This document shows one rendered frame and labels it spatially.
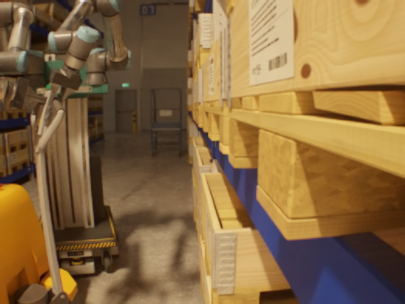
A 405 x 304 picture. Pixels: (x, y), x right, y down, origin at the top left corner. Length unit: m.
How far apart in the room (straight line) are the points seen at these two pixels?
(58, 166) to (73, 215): 0.43
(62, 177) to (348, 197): 2.50
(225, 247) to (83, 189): 1.88
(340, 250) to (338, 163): 0.09
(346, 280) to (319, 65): 0.20
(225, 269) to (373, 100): 0.85
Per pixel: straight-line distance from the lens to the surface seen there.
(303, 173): 0.31
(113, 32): 2.12
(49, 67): 2.59
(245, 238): 0.95
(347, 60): 0.20
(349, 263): 0.32
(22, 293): 1.72
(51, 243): 1.61
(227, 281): 1.00
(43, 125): 1.47
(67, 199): 2.74
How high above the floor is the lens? 1.31
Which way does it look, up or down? 8 degrees down
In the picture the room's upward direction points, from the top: straight up
